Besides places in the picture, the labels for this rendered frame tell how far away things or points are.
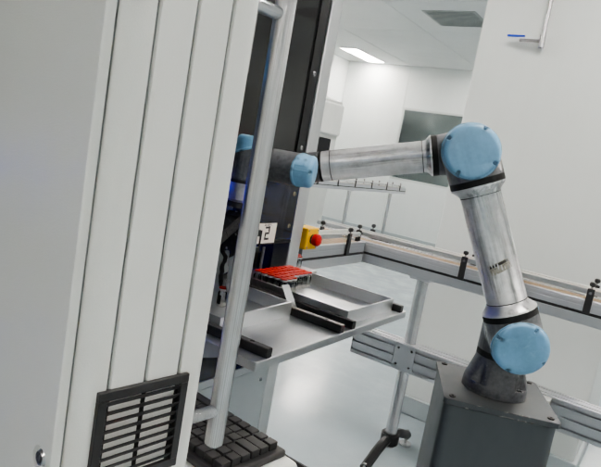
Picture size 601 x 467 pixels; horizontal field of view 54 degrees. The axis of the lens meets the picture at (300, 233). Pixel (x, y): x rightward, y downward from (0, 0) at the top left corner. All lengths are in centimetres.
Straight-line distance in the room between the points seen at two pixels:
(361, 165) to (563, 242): 166
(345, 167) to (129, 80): 89
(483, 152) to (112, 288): 84
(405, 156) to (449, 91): 877
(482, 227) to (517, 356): 27
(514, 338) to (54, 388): 92
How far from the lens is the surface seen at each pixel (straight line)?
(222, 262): 138
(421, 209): 1011
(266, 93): 71
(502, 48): 307
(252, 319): 130
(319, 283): 177
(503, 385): 147
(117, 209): 59
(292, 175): 130
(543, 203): 293
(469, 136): 124
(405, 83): 1047
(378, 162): 140
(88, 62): 60
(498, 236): 128
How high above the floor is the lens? 128
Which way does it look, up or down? 8 degrees down
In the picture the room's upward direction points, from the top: 10 degrees clockwise
